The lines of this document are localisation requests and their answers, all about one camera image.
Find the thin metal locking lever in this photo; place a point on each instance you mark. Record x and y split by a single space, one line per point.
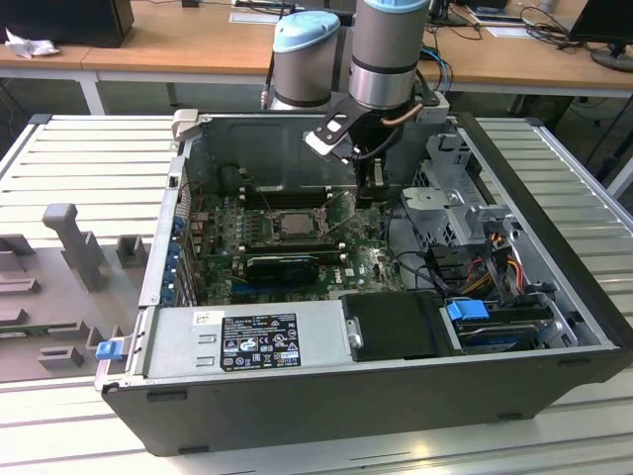
267 203
341 213

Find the silver CPU green board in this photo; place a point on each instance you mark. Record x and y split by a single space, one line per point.
298 223

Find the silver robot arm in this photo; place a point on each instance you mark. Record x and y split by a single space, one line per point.
381 49

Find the CPU socket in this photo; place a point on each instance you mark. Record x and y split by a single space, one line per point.
276 236

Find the black drive bay cover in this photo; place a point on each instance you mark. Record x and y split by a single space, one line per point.
395 326

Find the grey metal drive cage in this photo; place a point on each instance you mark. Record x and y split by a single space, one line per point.
430 198

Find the green motherboard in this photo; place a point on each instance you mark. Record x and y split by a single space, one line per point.
356 277

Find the black graphics card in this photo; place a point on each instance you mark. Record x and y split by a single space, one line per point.
282 271

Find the black cylinder part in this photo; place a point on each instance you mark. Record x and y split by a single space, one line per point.
230 178

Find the hard disk in blue carrier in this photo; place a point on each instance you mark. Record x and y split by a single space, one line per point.
465 313

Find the black monitor stand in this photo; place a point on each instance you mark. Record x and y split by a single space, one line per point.
447 20

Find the beige case latch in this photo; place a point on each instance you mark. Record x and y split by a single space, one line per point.
184 123

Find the blue card retention clip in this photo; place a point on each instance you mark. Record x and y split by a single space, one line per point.
174 259
170 288
179 223

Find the white paper sheet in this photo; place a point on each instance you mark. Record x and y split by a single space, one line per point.
252 16

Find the printed paper sheets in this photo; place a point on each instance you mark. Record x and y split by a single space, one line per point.
504 30

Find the wooden desk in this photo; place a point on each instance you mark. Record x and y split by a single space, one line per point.
74 58
198 44

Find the black PC case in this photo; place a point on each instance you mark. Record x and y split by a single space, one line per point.
297 415

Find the grey power supply unit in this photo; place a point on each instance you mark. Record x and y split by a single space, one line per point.
173 346

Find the black monitor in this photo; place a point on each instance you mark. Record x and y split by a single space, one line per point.
601 20

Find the blue plastic latch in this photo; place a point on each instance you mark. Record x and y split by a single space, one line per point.
109 350

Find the grey parts rack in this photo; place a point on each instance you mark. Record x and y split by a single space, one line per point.
74 297

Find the black computer tower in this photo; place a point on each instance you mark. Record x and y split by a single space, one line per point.
64 22

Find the crumpled white paper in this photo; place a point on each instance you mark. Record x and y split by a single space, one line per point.
29 47

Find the green RAM stick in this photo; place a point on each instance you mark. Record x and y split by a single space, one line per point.
20 330

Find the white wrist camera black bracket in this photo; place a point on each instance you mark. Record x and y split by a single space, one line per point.
329 141

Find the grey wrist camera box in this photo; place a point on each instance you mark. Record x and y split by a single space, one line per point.
432 115

